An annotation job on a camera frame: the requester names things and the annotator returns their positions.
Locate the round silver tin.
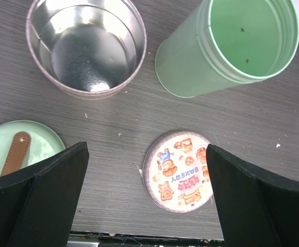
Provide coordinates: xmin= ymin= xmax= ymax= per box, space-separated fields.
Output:
xmin=26 ymin=1 xmax=147 ymax=100

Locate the round bakery tin lid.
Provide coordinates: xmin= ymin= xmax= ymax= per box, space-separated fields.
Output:
xmin=142 ymin=130 xmax=213 ymax=213

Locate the tall green canister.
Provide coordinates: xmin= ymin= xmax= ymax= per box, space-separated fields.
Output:
xmin=155 ymin=1 xmax=299 ymax=98

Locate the green canister lid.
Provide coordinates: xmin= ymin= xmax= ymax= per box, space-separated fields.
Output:
xmin=0 ymin=120 xmax=65 ymax=177

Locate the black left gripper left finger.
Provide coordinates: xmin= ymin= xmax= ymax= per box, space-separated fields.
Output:
xmin=0 ymin=142 xmax=89 ymax=246

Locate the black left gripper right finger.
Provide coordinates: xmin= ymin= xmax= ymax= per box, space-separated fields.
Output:
xmin=206 ymin=145 xmax=299 ymax=246

